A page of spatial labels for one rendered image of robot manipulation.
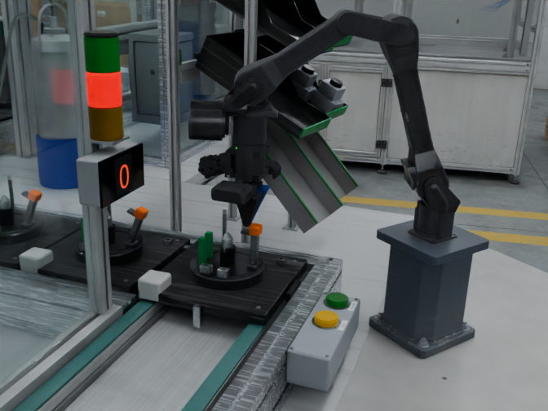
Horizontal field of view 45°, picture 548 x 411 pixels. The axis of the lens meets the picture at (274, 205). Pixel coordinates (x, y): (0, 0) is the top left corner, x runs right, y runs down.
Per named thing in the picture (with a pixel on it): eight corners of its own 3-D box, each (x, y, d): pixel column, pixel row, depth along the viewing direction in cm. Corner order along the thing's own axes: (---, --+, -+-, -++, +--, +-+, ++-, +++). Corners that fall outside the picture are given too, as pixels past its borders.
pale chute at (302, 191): (330, 215, 149) (344, 205, 147) (303, 234, 139) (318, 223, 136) (256, 116, 152) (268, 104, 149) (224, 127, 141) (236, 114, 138)
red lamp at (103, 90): (128, 103, 100) (127, 70, 99) (110, 109, 96) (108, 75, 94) (99, 99, 102) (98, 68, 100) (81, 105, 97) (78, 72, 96)
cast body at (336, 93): (338, 113, 154) (352, 87, 151) (329, 116, 151) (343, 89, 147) (311, 94, 157) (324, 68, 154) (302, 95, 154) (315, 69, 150)
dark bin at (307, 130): (327, 127, 143) (342, 98, 139) (298, 139, 132) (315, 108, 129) (228, 60, 150) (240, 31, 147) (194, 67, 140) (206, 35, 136)
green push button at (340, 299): (350, 304, 118) (351, 293, 117) (345, 315, 114) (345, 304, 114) (328, 300, 119) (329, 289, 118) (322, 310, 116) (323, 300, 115)
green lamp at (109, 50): (127, 69, 99) (125, 35, 97) (108, 74, 94) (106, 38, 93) (98, 67, 100) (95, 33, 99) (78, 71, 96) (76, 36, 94)
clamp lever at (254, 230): (260, 262, 122) (262, 223, 119) (256, 267, 120) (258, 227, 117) (242, 258, 123) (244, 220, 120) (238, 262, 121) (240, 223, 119)
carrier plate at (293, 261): (307, 268, 132) (307, 258, 131) (265, 325, 110) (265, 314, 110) (196, 248, 139) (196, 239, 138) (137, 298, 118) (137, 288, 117)
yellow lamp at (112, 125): (130, 135, 102) (128, 103, 100) (112, 143, 98) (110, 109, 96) (102, 131, 104) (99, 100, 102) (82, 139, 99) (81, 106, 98)
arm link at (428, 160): (404, 8, 111) (368, 19, 111) (415, 11, 104) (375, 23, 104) (440, 184, 122) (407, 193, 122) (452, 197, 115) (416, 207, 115)
